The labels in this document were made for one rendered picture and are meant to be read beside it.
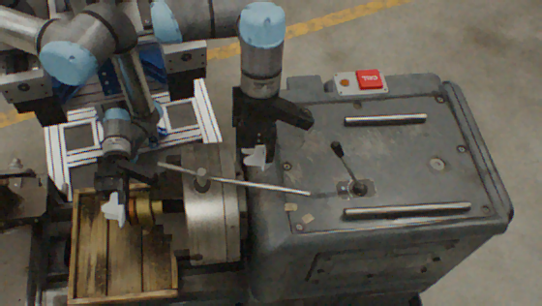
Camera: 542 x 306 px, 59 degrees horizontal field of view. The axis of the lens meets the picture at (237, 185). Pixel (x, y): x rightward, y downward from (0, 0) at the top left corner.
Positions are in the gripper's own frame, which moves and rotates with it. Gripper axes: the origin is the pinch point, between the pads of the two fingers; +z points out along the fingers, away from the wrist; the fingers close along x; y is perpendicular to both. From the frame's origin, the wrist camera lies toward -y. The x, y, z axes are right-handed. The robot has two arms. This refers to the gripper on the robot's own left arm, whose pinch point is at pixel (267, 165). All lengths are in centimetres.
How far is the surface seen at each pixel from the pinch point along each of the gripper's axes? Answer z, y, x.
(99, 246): 41, 46, -14
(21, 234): 32, 65, -14
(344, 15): 80, -90, -218
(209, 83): 93, 5, -169
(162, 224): 21.1, 25.2, -3.6
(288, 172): 5.6, -5.7, -2.7
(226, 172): 6.7, 8.4, -5.5
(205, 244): 18.9, 14.8, 5.5
